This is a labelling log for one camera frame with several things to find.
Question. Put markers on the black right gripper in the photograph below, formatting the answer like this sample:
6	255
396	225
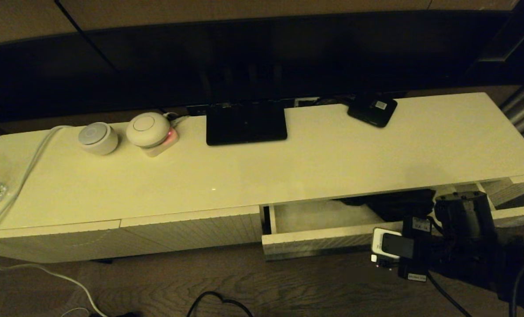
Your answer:
425	259

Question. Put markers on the black umbrella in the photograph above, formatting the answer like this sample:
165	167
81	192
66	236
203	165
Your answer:
398	204

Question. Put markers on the white cabinet drawer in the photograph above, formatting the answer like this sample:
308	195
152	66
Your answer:
315	242

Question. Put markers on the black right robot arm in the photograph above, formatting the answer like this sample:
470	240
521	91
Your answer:
464	215

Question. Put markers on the white tv cabinet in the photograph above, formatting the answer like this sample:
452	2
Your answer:
244	176

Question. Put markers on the black box with white label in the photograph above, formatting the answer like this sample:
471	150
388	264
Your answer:
372	110

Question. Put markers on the white ribbed cabinet front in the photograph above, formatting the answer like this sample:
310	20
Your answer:
191	229
46	244

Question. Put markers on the large black television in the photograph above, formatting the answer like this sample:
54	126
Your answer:
244	57

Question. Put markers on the white power strip red light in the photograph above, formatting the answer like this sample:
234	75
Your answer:
164	149

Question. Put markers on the white round dome device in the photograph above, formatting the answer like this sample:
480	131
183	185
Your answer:
147	128

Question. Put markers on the white speaker with grey top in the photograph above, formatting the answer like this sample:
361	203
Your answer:
97	138

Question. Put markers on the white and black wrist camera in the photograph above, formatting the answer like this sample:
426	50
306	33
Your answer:
383	242

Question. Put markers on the white wall socket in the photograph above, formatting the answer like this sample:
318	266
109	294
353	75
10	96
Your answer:
306	102

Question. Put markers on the black television base plate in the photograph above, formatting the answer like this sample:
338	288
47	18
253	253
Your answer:
246	125

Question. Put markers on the dark framed wall panel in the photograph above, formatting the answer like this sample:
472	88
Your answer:
508	42

